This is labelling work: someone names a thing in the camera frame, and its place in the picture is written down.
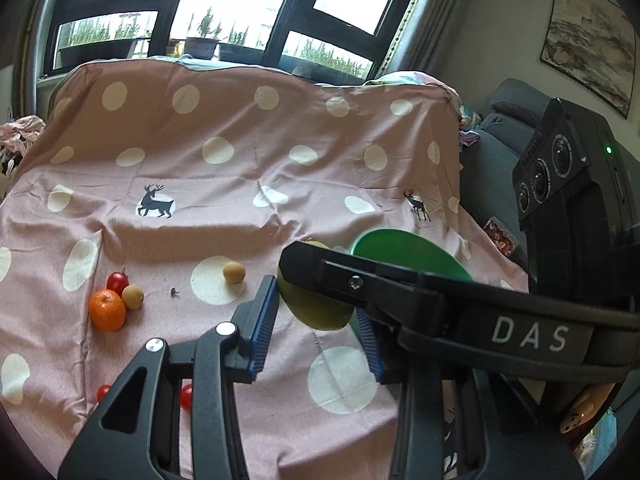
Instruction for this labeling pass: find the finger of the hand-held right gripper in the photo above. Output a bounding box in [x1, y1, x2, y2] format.
[279, 241, 633, 378]

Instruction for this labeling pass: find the pink white-dotted blanket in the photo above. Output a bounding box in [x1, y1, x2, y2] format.
[0, 57, 531, 480]

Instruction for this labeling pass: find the black-framed window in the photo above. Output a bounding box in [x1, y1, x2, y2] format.
[42, 0, 426, 83]

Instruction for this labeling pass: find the dark flowerpot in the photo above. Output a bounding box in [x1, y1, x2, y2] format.
[184, 37, 221, 59]

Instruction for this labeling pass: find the clear packet of red snacks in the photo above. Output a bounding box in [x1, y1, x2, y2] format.
[482, 216, 517, 261]

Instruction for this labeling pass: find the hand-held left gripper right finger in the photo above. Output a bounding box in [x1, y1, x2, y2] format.
[356, 309, 586, 480]

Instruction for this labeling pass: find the framed landscape painting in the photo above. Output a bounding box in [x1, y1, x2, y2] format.
[540, 0, 638, 121]

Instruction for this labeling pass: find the grey curtain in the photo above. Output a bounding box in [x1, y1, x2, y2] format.
[14, 0, 76, 126]
[385, 0, 483, 82]

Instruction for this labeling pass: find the dark grey sofa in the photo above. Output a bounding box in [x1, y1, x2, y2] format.
[457, 77, 561, 291]

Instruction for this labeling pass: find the beige toy figure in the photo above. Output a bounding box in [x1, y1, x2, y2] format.
[560, 382, 618, 436]

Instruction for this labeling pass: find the green bowl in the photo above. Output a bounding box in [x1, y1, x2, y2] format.
[347, 228, 475, 333]

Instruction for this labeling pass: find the light patterned cloth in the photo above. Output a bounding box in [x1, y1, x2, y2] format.
[456, 104, 482, 149]

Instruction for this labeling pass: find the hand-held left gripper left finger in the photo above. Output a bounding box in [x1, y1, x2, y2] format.
[57, 275, 281, 480]

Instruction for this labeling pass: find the orange tangerine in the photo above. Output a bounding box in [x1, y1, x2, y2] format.
[89, 289, 127, 332]

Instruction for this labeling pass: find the pile of pink clothes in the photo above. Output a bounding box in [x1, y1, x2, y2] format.
[0, 115, 47, 176]

